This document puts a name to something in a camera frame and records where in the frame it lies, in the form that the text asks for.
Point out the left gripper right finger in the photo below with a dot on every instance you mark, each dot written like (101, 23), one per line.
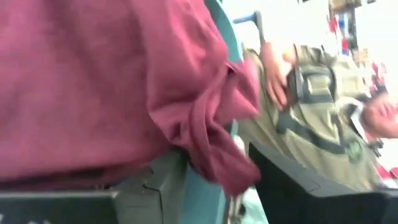
(311, 205)

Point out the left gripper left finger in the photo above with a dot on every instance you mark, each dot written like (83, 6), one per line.
(62, 208)

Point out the maroon cloth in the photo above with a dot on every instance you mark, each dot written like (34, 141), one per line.
(93, 93)

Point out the person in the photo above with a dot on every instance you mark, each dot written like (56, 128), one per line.
(317, 124)

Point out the person's hand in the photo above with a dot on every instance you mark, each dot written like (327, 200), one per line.
(275, 77)

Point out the background storage shelf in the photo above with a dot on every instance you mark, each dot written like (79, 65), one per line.
(351, 28)

